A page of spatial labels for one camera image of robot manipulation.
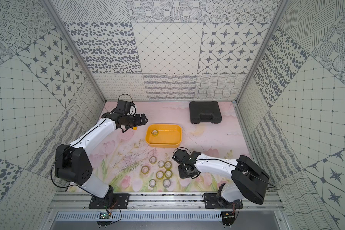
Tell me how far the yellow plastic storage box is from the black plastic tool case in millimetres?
159

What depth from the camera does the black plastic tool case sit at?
3.48 feet

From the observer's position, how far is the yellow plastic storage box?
3.12ft
